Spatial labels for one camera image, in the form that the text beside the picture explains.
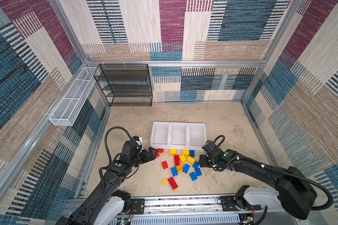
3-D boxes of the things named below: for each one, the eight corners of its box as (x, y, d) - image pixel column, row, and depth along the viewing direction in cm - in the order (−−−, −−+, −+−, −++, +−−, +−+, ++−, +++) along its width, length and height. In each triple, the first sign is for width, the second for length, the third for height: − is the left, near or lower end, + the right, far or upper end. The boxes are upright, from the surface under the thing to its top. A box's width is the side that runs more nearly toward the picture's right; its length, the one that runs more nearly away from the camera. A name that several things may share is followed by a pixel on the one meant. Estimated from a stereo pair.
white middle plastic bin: (168, 150, 96) (168, 144, 90) (168, 128, 108) (168, 121, 101) (189, 150, 96) (190, 144, 90) (187, 128, 108) (188, 121, 101)
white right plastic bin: (187, 151, 95) (188, 145, 89) (185, 129, 106) (186, 122, 100) (206, 151, 95) (209, 145, 89) (202, 128, 106) (204, 122, 100)
